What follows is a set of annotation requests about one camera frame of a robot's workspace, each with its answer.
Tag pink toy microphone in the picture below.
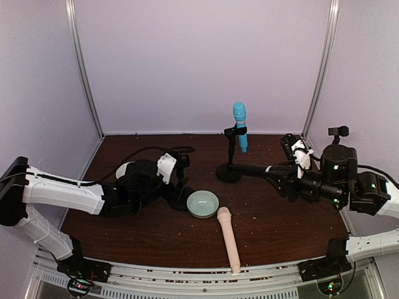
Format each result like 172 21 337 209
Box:
217 207 241 275

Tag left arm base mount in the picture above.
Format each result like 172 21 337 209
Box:
55 258 112 298

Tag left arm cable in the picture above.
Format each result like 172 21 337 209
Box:
77 145 196 187

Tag black microphone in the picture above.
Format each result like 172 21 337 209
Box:
230 164 281 177

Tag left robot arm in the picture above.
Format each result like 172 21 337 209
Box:
1 153 179 263

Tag blue toy microphone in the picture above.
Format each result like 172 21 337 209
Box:
233 102 248 153

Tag aluminium frame post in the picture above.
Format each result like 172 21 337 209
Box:
65 0 105 139
302 0 340 138

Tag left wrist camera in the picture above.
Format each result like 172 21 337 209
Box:
156 153 190 184

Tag right aluminium frame post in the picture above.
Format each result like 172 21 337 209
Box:
302 0 340 138

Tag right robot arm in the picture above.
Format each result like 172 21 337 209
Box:
262 144 398 262

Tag green ceramic bowl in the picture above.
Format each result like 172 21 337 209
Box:
186 190 219 219

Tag left aluminium frame post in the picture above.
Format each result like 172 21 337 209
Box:
65 0 105 139

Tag black microphone stand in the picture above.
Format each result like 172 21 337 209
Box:
216 125 247 183
328 125 350 145
168 150 194 211

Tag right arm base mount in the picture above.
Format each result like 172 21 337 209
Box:
298 257 356 297

